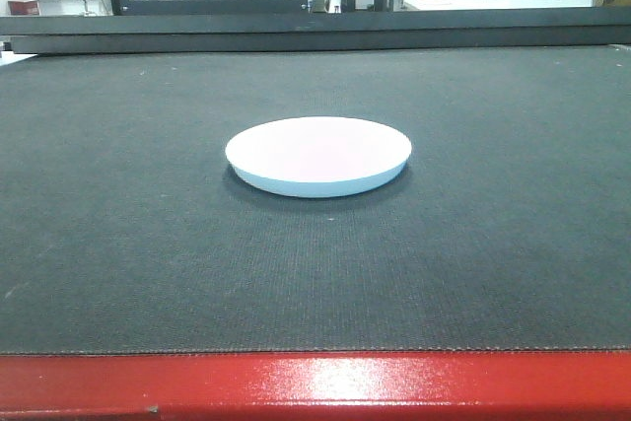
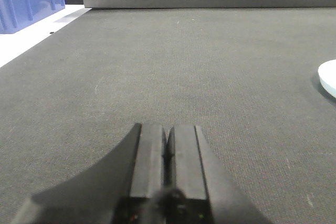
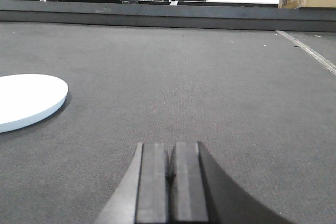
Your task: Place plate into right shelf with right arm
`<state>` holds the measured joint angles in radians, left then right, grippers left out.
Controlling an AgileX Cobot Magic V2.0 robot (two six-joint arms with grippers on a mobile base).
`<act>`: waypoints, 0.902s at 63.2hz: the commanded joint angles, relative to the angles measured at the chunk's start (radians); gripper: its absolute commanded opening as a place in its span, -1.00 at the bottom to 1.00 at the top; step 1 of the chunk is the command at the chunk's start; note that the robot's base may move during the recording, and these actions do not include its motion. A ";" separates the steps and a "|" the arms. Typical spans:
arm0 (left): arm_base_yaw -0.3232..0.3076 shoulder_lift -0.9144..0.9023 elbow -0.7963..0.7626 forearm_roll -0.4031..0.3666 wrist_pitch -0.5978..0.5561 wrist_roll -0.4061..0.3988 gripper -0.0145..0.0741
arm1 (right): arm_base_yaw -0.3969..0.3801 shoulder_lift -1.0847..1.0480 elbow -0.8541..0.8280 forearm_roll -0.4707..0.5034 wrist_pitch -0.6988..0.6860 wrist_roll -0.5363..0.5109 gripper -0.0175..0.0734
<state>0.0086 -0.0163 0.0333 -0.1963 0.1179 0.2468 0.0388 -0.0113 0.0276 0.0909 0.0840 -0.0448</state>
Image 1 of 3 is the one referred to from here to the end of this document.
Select dark grey stacked boards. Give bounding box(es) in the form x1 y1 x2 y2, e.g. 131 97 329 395
1 7 630 55

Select black woven table mat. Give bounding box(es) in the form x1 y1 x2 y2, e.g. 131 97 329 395
1 46 630 354

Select white round plate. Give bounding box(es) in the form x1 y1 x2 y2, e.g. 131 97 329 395
225 116 412 198

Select red table edge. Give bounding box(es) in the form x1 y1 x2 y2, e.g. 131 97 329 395
1 351 630 420

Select red waste bin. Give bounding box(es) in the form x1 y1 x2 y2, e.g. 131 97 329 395
7 0 40 16

